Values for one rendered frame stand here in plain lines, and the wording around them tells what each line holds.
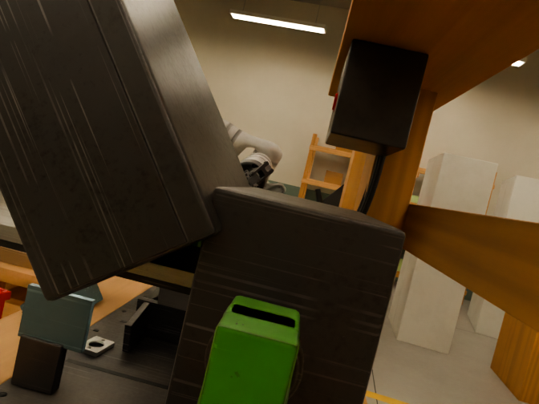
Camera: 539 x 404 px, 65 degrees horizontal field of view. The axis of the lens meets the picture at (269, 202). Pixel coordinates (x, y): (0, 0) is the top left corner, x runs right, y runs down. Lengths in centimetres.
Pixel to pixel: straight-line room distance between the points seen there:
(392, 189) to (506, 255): 43
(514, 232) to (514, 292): 6
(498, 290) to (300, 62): 786
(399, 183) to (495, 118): 746
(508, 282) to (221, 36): 840
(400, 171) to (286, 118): 717
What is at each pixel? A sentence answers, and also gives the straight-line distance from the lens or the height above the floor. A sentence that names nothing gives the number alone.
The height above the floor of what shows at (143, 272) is 112.
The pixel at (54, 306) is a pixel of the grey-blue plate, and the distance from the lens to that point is 66.
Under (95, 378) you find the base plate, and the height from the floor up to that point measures 90.
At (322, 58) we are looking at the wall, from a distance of 822.
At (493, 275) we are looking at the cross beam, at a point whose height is 121.
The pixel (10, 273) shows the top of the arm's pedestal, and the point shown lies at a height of 84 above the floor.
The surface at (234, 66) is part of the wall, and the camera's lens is 846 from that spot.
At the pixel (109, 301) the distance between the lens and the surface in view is 106.
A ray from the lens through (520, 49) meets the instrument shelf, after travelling 67.
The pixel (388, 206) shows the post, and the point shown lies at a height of 126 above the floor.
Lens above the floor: 126
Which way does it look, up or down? 3 degrees down
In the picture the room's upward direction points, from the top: 13 degrees clockwise
